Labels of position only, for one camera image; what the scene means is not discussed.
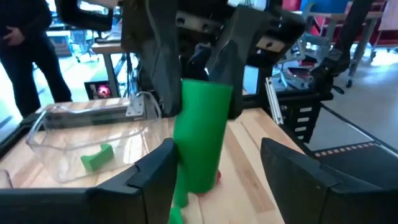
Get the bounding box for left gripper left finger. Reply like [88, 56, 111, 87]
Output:
[0, 138, 180, 224]

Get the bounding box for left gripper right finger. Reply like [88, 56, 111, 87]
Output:
[260, 138, 398, 224]

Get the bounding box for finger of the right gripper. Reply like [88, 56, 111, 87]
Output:
[206, 40, 249, 121]
[139, 39, 183, 118]

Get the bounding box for green arch block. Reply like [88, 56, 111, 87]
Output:
[80, 142, 115, 172]

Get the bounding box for green cylinder block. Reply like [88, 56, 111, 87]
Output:
[172, 166, 190, 208]
[172, 78, 234, 196]

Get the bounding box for green rectangular block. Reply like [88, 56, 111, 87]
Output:
[167, 205, 184, 224]

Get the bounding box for silver mounting plate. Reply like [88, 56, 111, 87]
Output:
[125, 94, 147, 118]

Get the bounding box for silver aluminium extrusion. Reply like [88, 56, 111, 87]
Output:
[265, 77, 284, 126]

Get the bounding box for computer case pink fan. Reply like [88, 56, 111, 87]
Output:
[83, 80, 113, 100]

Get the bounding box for wooden desk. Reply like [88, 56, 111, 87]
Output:
[91, 42, 125, 98]

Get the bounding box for clear plastic bin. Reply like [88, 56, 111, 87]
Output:
[25, 91, 164, 184]

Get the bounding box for grey office chair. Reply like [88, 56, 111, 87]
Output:
[273, 32, 317, 91]

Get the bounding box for wooden workbench metal legs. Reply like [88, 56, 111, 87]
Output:
[292, 0, 398, 90]

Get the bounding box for person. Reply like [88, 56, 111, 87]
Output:
[0, 0, 73, 118]

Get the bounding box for person's hand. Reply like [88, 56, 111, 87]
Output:
[2, 26, 25, 47]

